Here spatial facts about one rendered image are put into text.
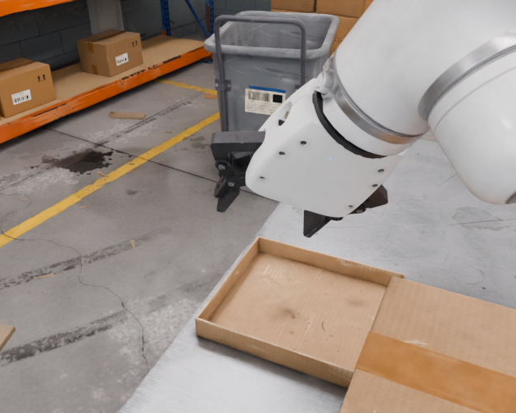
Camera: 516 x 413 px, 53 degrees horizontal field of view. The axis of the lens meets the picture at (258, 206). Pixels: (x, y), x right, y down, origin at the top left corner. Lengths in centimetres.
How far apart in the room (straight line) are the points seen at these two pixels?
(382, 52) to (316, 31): 303
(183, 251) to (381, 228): 144
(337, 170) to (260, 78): 230
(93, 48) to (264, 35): 150
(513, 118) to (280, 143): 17
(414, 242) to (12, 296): 177
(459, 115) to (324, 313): 70
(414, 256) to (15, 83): 306
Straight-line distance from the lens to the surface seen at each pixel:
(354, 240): 114
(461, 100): 29
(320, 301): 97
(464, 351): 54
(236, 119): 281
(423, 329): 54
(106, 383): 198
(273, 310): 95
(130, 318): 218
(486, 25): 29
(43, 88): 387
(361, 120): 34
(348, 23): 404
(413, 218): 124
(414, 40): 30
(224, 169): 43
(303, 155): 38
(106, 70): 430
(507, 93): 28
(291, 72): 264
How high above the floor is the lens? 149
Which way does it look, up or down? 32 degrees down
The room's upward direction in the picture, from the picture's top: straight up
